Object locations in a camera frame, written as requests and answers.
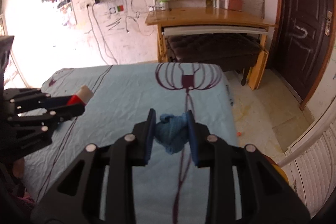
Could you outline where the pink tissue box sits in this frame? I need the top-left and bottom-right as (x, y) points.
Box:
(227, 0), (243, 11)

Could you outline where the red white small bottle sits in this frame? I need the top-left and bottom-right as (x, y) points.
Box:
(67, 85), (94, 106)

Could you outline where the white louvered screen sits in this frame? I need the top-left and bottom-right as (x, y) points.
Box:
(278, 101), (335, 217)

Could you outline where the wooden desk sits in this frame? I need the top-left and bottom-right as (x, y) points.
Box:
(145, 7), (278, 90)

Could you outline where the dark tufted bench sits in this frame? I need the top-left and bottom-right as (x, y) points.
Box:
(166, 33), (261, 86)

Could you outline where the blue wrapper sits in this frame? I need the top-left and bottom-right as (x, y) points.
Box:
(154, 113), (189, 155)

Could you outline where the light blue patterned tablecloth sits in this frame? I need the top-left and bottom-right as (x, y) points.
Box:
(25, 63), (237, 223)

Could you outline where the dark brown door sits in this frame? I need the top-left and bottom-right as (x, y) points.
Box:
(271, 0), (335, 109)

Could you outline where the orange trash bin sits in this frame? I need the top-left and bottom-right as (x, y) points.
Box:
(264, 155), (289, 183)

